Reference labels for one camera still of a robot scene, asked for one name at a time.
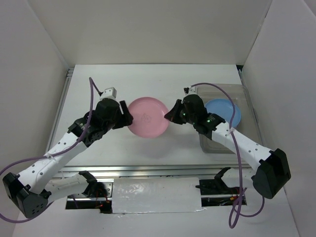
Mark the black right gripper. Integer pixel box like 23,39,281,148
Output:
165,99,197,124

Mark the pink plastic plate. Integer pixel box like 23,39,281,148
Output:
128,97,169,138

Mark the blue plastic plate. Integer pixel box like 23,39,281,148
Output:
204,99,241,128

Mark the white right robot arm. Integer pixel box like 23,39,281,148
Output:
164,94,291,199

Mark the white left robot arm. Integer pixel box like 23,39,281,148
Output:
2,98,133,219

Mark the clear plastic bin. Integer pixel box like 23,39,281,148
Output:
196,83,262,155

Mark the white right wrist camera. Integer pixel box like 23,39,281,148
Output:
184,87,196,97

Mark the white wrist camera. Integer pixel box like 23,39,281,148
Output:
100,87,117,101
184,87,196,97

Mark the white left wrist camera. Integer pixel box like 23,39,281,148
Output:
100,87,117,101

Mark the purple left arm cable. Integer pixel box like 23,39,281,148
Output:
0,77,107,224

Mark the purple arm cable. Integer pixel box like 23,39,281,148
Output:
0,77,107,224
190,82,266,229

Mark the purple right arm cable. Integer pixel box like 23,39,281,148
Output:
190,82,266,229

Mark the aluminium rail frame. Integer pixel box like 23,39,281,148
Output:
53,164,237,180

